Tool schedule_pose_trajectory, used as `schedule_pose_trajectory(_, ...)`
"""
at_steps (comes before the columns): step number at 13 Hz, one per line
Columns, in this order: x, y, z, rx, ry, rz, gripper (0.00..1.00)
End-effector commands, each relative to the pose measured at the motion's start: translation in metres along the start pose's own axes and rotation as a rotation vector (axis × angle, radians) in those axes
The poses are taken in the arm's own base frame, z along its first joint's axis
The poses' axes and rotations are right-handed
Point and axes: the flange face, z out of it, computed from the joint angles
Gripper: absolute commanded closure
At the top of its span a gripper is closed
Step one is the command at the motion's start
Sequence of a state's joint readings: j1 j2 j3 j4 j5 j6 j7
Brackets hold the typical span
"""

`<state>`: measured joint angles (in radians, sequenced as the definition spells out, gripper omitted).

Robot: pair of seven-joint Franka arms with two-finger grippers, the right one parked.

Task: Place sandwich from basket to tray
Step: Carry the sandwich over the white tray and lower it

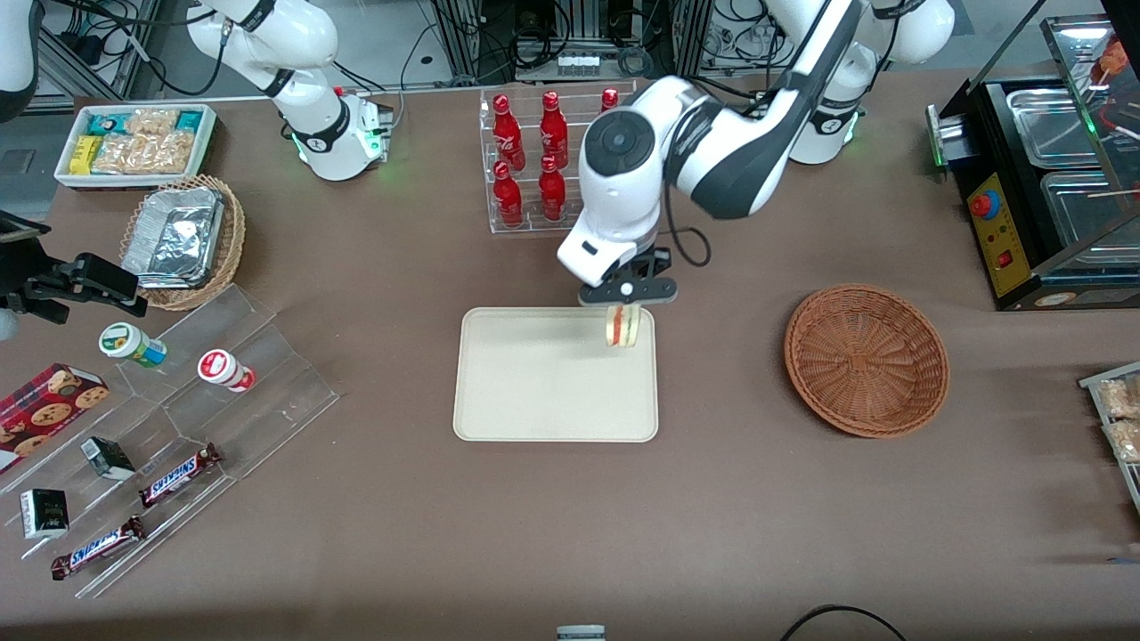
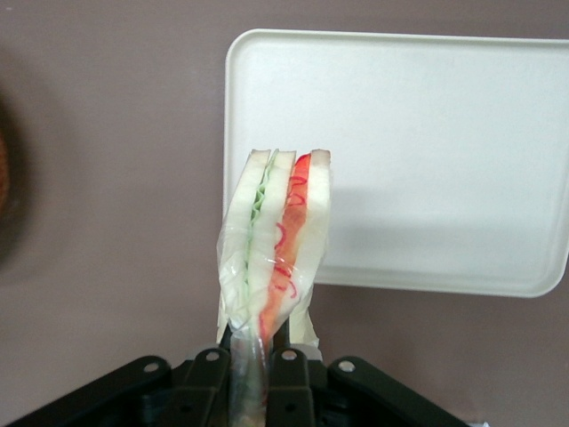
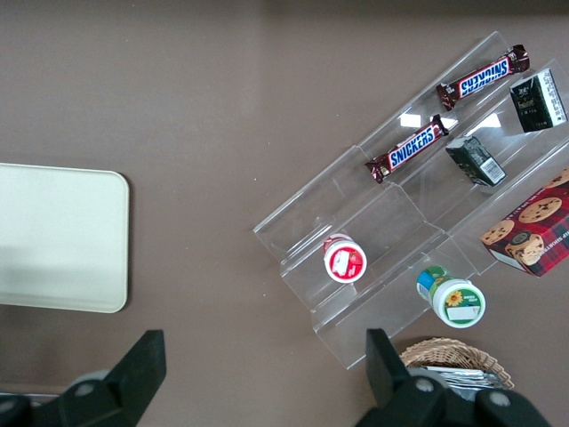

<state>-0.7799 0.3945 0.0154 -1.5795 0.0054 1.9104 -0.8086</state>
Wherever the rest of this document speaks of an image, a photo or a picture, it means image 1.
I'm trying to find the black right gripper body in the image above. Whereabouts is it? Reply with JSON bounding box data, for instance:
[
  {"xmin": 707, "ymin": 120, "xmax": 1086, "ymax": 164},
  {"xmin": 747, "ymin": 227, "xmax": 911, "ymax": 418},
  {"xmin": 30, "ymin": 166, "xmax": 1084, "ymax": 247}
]
[{"xmin": 0, "ymin": 239, "xmax": 72, "ymax": 323}]

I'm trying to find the triangle sandwich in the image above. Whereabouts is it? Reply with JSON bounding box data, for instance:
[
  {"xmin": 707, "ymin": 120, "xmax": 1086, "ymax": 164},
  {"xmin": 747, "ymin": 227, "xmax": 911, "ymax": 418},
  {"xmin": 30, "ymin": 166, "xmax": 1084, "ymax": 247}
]
[{"xmin": 605, "ymin": 304, "xmax": 645, "ymax": 349}]

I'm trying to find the silver foil tray stack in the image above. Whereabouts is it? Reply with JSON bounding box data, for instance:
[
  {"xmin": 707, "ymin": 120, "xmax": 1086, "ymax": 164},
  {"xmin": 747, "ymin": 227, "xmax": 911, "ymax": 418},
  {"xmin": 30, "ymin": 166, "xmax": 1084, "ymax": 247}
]
[{"xmin": 121, "ymin": 186, "xmax": 225, "ymax": 290}]

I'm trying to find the light oval wicker basket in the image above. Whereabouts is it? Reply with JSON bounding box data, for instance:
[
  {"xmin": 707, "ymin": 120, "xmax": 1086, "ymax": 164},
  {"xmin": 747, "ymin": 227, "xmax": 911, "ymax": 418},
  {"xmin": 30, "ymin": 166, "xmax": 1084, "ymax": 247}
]
[{"xmin": 119, "ymin": 174, "xmax": 247, "ymax": 312}]

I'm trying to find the beige plastic serving tray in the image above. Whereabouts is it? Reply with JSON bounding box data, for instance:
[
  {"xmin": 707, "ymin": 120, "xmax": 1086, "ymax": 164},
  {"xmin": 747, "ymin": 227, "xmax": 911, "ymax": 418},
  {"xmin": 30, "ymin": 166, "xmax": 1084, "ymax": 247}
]
[{"xmin": 452, "ymin": 307, "xmax": 659, "ymax": 443}]

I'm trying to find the brown round wicker basket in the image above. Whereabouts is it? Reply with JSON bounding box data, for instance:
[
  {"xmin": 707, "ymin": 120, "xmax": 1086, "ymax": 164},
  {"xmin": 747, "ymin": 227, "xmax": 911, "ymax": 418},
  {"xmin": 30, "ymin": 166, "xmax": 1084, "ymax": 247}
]
[{"xmin": 784, "ymin": 283, "xmax": 950, "ymax": 439}]

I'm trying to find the grey metal snack tray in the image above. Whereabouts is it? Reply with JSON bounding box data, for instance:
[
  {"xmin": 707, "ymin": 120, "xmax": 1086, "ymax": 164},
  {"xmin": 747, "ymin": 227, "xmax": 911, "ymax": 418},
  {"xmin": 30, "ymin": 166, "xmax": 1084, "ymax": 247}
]
[{"xmin": 1079, "ymin": 361, "xmax": 1140, "ymax": 517}]

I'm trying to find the green label yoghurt bottle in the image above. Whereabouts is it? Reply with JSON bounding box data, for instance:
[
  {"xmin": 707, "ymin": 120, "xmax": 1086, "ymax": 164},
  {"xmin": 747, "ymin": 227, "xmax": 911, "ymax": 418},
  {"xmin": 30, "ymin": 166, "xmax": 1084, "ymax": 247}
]
[{"xmin": 98, "ymin": 322, "xmax": 168, "ymax": 369}]

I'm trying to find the clear acrylic bottle rack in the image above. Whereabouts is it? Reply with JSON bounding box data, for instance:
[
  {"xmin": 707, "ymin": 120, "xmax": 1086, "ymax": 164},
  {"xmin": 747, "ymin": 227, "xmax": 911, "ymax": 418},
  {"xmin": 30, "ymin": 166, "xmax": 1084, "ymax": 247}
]
[{"xmin": 479, "ymin": 80, "xmax": 640, "ymax": 235}]

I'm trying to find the large clear cracker bag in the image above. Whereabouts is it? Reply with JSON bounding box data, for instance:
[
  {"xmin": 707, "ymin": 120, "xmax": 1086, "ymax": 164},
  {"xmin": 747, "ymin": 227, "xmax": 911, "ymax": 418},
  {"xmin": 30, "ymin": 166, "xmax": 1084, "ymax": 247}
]
[{"xmin": 93, "ymin": 132, "xmax": 194, "ymax": 175}]

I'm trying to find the red tartan cookie box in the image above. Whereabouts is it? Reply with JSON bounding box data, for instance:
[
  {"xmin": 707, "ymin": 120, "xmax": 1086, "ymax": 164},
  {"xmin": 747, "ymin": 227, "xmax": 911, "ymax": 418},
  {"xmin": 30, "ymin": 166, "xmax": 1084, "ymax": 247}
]
[{"xmin": 0, "ymin": 363, "xmax": 110, "ymax": 475}]

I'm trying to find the red label yoghurt bottle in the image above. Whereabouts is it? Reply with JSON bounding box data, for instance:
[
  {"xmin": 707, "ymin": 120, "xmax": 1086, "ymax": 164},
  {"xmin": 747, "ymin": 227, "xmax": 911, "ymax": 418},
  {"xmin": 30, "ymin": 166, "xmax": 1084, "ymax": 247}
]
[{"xmin": 197, "ymin": 349, "xmax": 257, "ymax": 394}]

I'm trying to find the small clear cracker bag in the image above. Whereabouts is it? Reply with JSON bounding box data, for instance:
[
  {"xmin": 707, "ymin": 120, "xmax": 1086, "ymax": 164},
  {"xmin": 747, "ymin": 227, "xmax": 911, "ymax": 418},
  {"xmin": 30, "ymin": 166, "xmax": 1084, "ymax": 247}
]
[{"xmin": 125, "ymin": 109, "xmax": 180, "ymax": 137}]

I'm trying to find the white rectangular snack bin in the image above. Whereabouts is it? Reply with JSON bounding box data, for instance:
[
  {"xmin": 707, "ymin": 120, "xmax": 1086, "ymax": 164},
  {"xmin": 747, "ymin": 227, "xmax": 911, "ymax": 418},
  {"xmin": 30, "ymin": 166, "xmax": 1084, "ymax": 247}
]
[{"xmin": 53, "ymin": 103, "xmax": 219, "ymax": 191}]

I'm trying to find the brown Snickers bar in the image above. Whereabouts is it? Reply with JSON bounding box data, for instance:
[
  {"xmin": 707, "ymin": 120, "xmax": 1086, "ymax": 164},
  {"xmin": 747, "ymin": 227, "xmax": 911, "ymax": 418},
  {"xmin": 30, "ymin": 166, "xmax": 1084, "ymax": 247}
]
[
  {"xmin": 138, "ymin": 442, "xmax": 223, "ymax": 509},
  {"xmin": 50, "ymin": 515, "xmax": 147, "ymax": 581}
]

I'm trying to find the clear acrylic stepped display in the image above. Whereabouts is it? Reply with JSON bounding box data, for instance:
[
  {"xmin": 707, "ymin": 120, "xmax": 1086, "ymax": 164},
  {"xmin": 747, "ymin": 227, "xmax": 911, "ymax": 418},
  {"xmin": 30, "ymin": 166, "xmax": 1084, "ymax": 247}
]
[{"xmin": 0, "ymin": 284, "xmax": 340, "ymax": 600}]

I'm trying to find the small black white carton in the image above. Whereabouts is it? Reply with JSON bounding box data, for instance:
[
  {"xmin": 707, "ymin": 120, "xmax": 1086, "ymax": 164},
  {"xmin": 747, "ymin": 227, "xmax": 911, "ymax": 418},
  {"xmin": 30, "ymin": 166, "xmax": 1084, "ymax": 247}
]
[{"xmin": 20, "ymin": 488, "xmax": 70, "ymax": 540}]

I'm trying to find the black food warmer cabinet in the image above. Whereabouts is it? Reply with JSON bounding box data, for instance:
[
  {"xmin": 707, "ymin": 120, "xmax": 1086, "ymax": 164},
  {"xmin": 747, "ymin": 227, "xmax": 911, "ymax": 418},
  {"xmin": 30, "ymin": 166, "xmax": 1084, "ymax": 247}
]
[{"xmin": 924, "ymin": 13, "xmax": 1140, "ymax": 312}]

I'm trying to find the steel warmer pan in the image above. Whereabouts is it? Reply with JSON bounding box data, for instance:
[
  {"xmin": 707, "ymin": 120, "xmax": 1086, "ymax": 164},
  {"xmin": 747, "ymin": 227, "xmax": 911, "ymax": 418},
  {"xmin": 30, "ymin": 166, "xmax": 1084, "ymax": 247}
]
[
  {"xmin": 1006, "ymin": 86, "xmax": 1101, "ymax": 171},
  {"xmin": 1040, "ymin": 169, "xmax": 1140, "ymax": 248}
]

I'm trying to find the clear fried snack bag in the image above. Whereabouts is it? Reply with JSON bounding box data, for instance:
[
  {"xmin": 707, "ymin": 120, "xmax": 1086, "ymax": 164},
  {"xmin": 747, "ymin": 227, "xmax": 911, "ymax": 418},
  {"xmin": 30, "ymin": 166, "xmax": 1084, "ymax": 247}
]
[
  {"xmin": 1095, "ymin": 375, "xmax": 1140, "ymax": 420},
  {"xmin": 1104, "ymin": 418, "xmax": 1140, "ymax": 465}
]

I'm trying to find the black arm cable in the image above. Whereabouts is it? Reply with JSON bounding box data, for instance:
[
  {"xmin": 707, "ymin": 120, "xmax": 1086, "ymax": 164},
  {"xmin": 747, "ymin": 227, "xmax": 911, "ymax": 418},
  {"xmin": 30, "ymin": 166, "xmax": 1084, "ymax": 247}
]
[{"xmin": 661, "ymin": 191, "xmax": 713, "ymax": 269}]

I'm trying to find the black table cable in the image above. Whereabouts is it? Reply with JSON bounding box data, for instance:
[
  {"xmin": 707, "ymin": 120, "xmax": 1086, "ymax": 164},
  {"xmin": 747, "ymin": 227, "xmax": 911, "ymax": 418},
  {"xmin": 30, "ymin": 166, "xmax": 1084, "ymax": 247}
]
[{"xmin": 781, "ymin": 604, "xmax": 909, "ymax": 641}]

